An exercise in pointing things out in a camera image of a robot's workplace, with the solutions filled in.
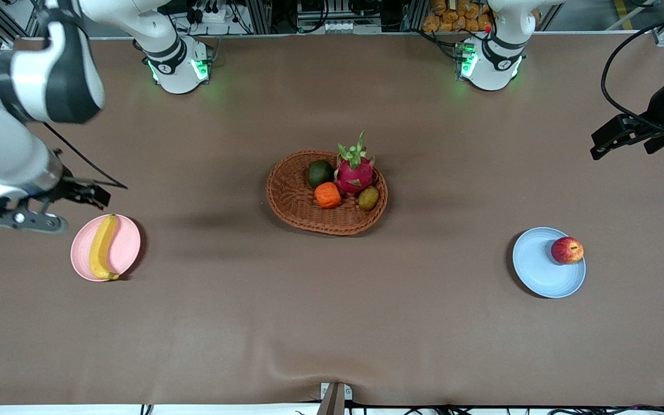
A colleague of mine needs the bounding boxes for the yellow banana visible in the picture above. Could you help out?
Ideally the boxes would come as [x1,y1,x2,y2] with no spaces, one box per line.
[89,214,120,281]

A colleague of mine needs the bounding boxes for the red yellow apple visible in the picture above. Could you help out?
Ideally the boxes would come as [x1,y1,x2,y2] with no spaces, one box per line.
[551,236,584,265]

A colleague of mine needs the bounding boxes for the pink plate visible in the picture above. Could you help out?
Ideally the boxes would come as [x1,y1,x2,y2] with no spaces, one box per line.
[70,214,141,282]

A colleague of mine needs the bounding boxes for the light blue plate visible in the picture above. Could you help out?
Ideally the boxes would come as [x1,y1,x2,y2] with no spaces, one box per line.
[512,227,587,299]

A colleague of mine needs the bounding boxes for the brown wicker basket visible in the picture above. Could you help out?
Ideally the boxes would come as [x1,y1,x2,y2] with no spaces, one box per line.
[266,150,389,236]

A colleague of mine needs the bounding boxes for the bag of orange snacks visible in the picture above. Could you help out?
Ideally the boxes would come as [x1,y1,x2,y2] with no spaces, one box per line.
[422,0,493,33]

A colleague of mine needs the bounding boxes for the white power strip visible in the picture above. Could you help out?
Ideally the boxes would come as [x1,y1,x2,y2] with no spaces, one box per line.
[191,0,243,25]

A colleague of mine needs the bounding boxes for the dark green avocado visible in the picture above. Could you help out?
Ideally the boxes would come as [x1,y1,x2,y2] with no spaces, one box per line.
[308,160,335,188]

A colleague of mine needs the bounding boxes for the orange fruit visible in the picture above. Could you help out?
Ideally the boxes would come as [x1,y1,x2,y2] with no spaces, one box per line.
[314,182,342,209]

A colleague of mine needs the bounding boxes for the olive green kiwi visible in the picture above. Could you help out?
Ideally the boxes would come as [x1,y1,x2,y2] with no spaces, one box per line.
[357,186,380,211]

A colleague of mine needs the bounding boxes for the pink dragon fruit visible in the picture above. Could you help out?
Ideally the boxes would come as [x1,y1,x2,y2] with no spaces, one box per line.
[335,131,376,195]

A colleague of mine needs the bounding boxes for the brown table cloth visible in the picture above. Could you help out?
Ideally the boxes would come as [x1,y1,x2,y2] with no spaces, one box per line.
[0,33,664,407]

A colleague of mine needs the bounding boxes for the white electronics box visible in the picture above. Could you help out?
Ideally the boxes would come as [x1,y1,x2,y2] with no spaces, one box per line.
[297,0,382,33]

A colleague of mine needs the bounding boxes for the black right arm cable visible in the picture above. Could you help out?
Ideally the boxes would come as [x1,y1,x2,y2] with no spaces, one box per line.
[43,122,129,190]

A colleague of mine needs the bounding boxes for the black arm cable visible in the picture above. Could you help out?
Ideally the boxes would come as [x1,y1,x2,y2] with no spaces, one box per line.
[43,122,129,190]
[600,12,664,136]

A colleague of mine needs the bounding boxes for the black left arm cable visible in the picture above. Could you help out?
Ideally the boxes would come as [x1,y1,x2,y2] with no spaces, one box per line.
[600,12,664,136]

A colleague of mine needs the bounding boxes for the metal camera bracket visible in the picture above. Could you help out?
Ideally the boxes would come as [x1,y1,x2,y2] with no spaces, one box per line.
[317,382,353,415]

